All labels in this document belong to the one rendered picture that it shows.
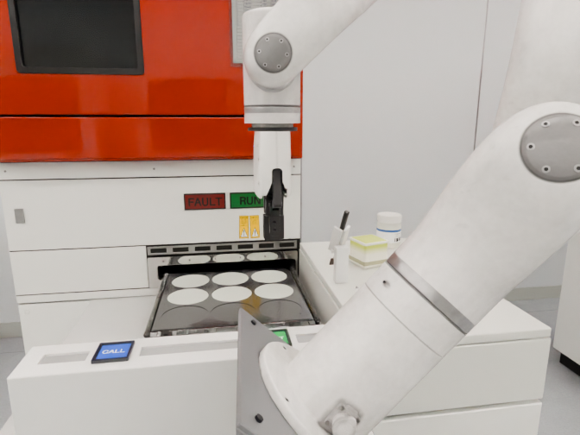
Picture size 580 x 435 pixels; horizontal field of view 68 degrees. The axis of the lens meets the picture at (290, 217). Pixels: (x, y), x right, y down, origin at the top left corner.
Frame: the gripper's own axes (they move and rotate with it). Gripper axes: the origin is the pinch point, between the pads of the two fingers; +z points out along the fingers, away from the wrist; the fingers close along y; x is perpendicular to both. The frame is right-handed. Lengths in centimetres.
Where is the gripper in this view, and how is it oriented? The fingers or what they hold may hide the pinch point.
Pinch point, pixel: (273, 226)
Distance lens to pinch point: 68.8
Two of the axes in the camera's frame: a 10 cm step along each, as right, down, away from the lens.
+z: 0.0, 9.8, 2.2
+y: 1.6, 2.1, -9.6
